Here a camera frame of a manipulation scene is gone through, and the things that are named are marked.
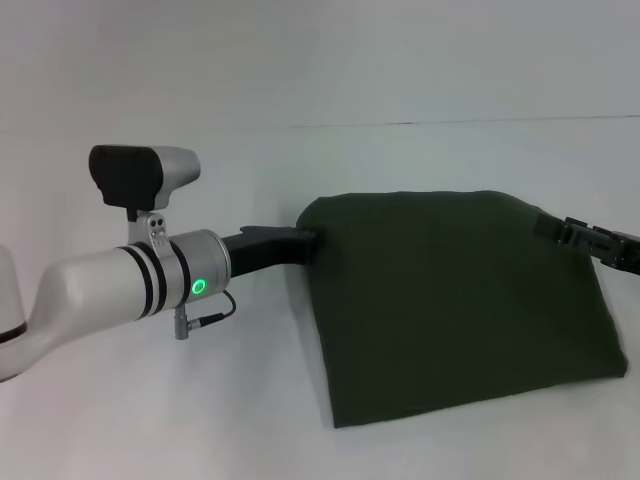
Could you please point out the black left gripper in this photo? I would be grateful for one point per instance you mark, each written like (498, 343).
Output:
(265, 247)

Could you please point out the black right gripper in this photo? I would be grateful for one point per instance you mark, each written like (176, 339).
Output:
(605, 245)

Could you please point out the dark green shirt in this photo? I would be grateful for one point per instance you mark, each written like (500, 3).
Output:
(450, 300)

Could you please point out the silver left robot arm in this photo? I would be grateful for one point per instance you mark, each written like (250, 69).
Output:
(125, 285)

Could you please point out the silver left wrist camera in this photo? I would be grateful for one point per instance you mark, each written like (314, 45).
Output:
(140, 175)

